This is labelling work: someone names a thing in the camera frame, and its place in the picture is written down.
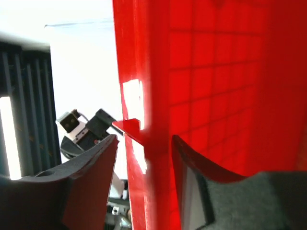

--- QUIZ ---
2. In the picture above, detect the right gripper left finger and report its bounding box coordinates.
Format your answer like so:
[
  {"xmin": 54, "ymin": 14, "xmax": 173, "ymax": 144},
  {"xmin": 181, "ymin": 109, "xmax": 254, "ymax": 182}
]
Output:
[{"xmin": 0, "ymin": 135, "xmax": 118, "ymax": 230}]

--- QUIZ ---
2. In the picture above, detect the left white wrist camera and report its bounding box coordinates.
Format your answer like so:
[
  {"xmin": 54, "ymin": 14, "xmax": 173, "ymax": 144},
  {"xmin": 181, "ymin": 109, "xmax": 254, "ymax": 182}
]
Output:
[{"xmin": 56, "ymin": 109, "xmax": 89, "ymax": 144}]

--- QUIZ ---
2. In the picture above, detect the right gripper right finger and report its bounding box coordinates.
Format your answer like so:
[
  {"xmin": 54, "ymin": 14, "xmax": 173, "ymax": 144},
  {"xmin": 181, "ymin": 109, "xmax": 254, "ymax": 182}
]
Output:
[{"xmin": 172, "ymin": 135, "xmax": 307, "ymax": 230}]

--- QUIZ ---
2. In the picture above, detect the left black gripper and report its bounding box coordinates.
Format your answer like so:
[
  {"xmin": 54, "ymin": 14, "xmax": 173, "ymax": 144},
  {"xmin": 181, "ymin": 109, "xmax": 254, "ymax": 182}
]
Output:
[{"xmin": 60, "ymin": 109, "xmax": 120, "ymax": 158}]

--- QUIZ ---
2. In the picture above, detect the large red plastic bin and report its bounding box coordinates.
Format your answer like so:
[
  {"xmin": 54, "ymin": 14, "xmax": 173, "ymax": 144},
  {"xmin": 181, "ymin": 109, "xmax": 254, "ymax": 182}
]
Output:
[{"xmin": 113, "ymin": 0, "xmax": 307, "ymax": 230}]

